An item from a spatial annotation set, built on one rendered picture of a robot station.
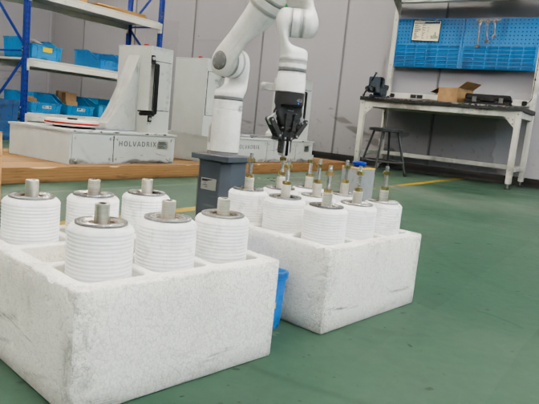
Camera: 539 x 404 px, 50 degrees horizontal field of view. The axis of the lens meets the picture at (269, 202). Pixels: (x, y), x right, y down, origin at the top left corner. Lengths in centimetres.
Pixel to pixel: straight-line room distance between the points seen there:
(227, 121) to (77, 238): 101
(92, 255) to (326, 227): 55
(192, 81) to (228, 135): 240
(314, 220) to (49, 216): 52
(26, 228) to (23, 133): 255
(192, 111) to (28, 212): 318
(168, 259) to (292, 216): 45
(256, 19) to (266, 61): 603
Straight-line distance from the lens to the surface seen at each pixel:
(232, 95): 177
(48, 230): 105
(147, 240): 91
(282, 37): 146
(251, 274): 98
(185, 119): 418
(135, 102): 375
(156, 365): 91
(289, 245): 122
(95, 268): 84
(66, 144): 327
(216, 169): 176
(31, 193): 107
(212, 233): 97
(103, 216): 86
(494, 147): 651
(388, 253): 136
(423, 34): 670
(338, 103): 715
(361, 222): 131
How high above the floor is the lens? 42
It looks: 8 degrees down
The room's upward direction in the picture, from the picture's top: 6 degrees clockwise
